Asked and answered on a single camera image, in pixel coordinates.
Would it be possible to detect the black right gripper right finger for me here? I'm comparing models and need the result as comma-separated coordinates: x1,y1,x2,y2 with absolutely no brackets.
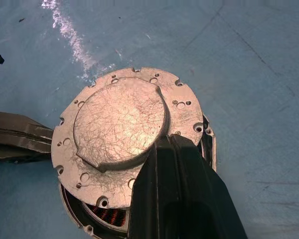
172,132,249,239

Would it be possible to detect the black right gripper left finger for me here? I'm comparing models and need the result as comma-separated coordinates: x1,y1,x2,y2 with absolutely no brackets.
127,135,184,239

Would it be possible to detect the motor stator with copper windings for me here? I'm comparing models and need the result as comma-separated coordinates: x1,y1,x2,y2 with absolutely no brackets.
58,113,218,239

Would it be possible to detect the silver motor cover plate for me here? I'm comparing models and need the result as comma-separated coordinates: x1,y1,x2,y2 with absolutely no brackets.
50,66,205,210

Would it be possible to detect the blue plastic table cover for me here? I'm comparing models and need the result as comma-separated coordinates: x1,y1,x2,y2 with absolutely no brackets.
0,0,299,239

